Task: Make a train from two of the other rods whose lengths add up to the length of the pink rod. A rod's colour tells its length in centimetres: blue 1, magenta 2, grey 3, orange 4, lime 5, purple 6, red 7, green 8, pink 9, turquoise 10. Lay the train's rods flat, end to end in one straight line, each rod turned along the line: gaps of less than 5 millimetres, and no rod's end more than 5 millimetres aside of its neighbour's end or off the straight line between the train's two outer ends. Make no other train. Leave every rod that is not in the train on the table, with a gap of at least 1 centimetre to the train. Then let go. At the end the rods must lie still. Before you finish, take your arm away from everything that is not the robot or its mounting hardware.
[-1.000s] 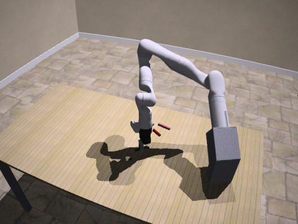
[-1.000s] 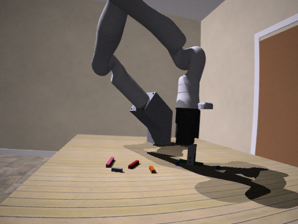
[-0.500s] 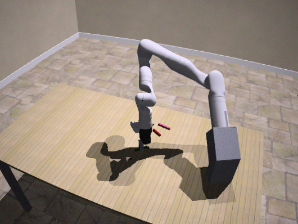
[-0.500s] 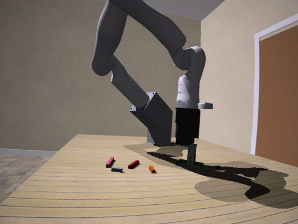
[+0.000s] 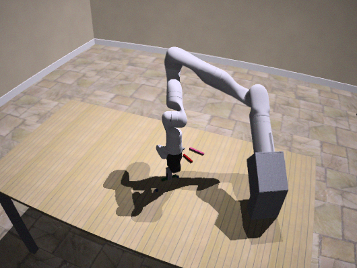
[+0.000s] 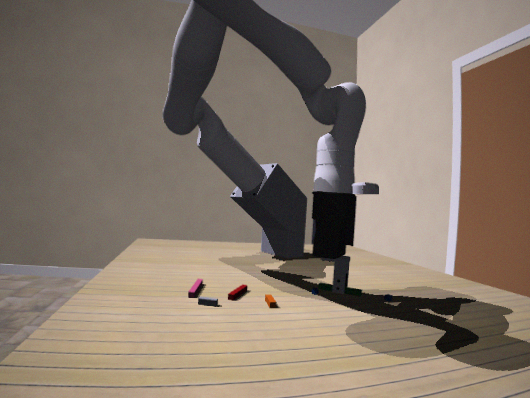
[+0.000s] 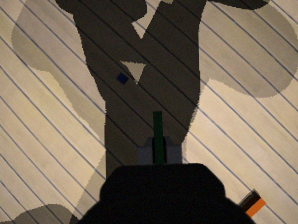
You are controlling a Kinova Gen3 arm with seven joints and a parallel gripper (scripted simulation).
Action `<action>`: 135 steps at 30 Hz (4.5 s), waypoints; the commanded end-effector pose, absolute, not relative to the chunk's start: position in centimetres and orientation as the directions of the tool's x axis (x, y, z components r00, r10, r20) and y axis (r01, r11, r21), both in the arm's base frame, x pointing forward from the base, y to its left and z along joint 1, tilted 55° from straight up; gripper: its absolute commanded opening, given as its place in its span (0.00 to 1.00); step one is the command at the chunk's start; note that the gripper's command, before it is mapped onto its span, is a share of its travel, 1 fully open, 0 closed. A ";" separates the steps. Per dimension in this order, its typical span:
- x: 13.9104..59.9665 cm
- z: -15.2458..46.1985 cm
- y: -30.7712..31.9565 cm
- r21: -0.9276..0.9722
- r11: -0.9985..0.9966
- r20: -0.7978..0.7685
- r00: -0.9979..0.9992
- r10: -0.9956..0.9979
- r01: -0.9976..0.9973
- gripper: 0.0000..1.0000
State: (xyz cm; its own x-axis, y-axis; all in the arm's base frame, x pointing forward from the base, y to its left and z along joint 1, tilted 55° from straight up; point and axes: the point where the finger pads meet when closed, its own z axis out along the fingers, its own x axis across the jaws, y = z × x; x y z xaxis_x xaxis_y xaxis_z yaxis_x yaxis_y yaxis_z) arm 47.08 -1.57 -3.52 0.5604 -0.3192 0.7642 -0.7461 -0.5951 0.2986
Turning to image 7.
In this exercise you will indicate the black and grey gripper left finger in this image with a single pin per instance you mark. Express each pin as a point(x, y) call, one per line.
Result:
point(146, 153)

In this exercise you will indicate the orange rod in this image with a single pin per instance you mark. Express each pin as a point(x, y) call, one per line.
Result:
point(254, 205)

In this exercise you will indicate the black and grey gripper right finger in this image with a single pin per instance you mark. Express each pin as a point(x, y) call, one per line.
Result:
point(172, 152)

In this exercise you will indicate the small blue cube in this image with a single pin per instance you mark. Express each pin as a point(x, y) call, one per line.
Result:
point(122, 78)

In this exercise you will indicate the green rod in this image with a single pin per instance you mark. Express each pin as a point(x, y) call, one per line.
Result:
point(158, 137)

